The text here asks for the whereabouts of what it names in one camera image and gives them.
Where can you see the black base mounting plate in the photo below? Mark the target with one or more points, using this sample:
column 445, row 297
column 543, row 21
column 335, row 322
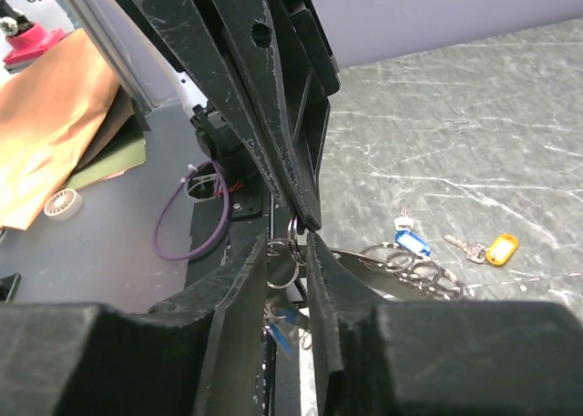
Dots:
column 230, row 230

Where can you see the round metal key organizer disc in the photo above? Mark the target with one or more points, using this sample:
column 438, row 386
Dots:
column 394, row 277

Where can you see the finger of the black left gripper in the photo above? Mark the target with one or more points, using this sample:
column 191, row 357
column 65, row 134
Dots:
column 310, row 77
column 218, row 79

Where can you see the brown paper bag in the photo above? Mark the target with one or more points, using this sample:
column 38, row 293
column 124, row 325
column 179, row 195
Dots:
column 50, row 112

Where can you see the pink red object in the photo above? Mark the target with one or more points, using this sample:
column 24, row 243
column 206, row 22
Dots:
column 30, row 45

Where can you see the small white wheel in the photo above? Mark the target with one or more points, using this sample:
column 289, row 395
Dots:
column 63, row 205

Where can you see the key with blue tag attached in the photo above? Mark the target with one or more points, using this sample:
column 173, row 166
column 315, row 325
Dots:
column 272, row 325

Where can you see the key with yellow tag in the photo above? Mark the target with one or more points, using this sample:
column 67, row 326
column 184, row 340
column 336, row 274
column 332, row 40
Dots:
column 497, row 254

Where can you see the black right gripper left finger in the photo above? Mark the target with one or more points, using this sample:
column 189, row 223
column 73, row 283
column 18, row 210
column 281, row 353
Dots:
column 195, row 353

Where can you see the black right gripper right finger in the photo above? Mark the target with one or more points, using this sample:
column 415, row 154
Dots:
column 373, row 356

